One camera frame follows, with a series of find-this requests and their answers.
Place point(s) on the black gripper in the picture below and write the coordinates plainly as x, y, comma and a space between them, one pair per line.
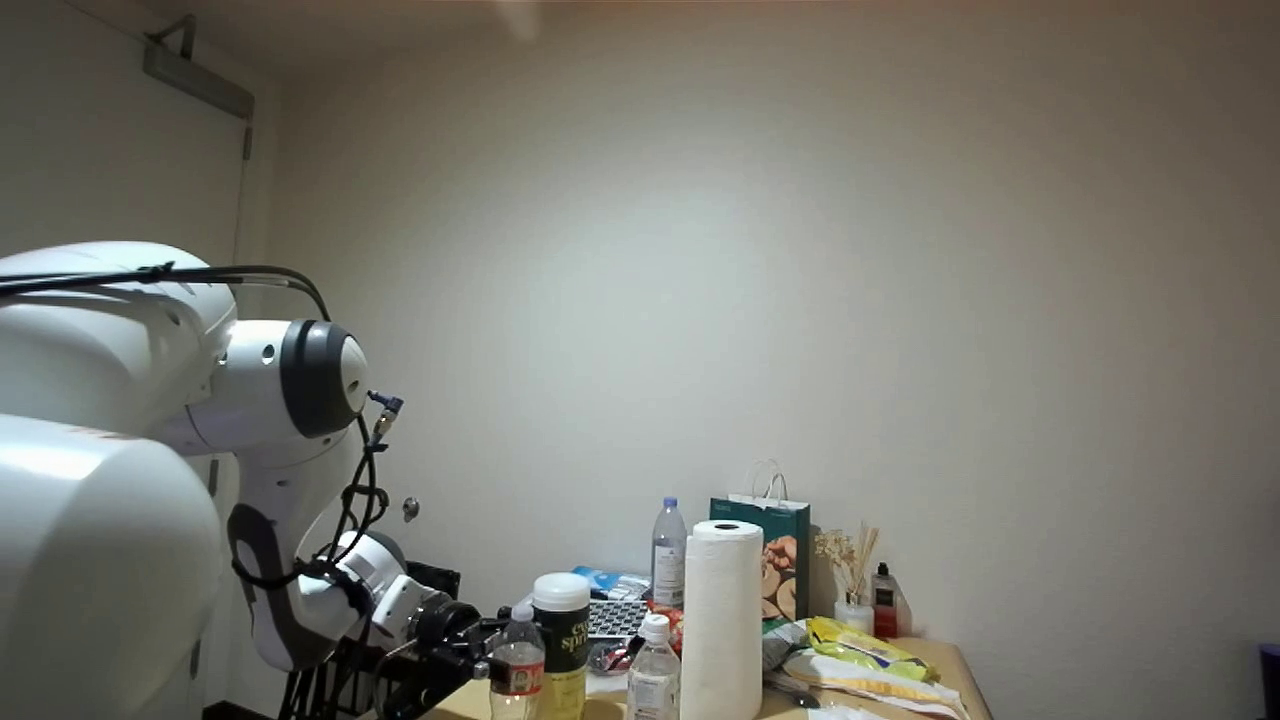
447, 624

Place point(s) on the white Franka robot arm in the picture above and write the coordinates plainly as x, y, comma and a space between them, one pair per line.
133, 467

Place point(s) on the clear water bottle blue cap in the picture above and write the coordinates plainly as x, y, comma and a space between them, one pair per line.
667, 555

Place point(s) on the small red sauce bottle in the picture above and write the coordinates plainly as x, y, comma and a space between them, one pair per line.
884, 604

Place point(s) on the yellow canister with white lid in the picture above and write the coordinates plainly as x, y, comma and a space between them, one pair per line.
560, 641

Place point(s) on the black folding crate cart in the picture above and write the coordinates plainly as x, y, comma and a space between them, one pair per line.
385, 680

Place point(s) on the blue plastic packet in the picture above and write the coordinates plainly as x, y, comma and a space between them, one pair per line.
606, 581

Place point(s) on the red snack package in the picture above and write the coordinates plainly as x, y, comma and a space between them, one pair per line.
621, 652

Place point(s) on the white paper towel roll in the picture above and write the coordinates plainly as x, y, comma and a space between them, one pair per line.
721, 613

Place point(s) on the grey foil packet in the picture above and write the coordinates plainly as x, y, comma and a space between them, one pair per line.
791, 652

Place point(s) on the green paper gift bag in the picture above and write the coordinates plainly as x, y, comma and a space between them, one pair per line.
786, 547

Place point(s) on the reed diffuser sticks glass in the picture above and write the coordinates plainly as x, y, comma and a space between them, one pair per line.
851, 574

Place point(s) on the yellow green packet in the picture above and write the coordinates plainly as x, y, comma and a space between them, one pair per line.
867, 647

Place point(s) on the white door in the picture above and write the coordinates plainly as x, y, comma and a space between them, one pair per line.
146, 161

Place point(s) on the grey door closer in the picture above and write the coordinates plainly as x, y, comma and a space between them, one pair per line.
200, 82

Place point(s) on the small wall hook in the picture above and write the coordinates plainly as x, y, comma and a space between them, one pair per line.
408, 509

